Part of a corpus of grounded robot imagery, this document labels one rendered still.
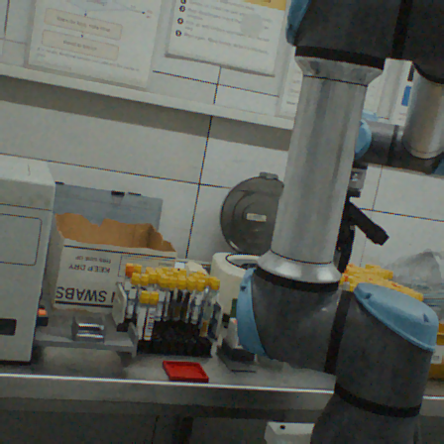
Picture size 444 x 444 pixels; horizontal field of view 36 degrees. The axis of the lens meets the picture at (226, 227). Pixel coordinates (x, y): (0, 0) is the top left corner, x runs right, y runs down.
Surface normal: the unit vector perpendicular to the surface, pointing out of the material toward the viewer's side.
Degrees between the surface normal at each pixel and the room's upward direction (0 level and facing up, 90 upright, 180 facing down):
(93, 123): 90
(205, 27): 92
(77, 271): 89
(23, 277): 90
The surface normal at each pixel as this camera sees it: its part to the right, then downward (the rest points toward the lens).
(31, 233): 0.30, 0.21
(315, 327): -0.22, -0.10
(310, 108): -0.69, 0.04
